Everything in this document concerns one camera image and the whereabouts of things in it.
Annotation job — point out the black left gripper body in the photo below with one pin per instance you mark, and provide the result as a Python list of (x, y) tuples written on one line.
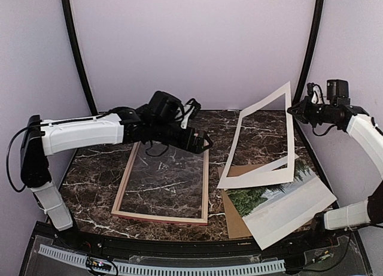
[(163, 133)]

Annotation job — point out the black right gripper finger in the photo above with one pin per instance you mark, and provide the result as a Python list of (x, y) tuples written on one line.
[(298, 115), (297, 108)]

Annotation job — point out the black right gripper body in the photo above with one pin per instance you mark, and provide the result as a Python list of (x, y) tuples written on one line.
[(315, 115)]

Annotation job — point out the clear acrylic sheet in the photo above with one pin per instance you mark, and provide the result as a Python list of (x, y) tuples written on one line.
[(167, 183)]

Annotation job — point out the white mat board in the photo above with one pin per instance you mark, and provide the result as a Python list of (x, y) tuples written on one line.
[(277, 172)]

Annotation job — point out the light wooden picture frame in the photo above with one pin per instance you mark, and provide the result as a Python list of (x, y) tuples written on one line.
[(119, 198)]

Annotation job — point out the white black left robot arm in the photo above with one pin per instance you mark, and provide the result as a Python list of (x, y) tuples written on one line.
[(164, 119)]

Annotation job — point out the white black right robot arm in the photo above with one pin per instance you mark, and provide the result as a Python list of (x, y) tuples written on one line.
[(361, 127)]

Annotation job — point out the landscape photo print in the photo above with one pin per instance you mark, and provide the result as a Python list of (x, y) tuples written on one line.
[(273, 212)]

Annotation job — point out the brown cardboard backing board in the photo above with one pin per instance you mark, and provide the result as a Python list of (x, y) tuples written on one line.
[(236, 227)]

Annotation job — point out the small circuit board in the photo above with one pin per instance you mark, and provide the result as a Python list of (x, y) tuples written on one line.
[(97, 265)]

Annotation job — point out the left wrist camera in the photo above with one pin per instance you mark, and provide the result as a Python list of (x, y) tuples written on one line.
[(190, 111)]

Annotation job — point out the black right corner post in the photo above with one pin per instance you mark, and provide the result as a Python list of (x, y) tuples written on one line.
[(309, 54)]

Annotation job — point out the black corner post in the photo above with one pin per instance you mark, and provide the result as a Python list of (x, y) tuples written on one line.
[(75, 47), (309, 54)]

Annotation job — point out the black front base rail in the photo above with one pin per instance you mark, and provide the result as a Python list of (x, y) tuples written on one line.
[(306, 252)]

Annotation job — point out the grey slotted cable duct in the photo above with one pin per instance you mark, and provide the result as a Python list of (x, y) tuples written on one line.
[(163, 266)]

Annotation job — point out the black left corner post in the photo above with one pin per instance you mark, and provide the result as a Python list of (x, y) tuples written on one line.
[(75, 47)]

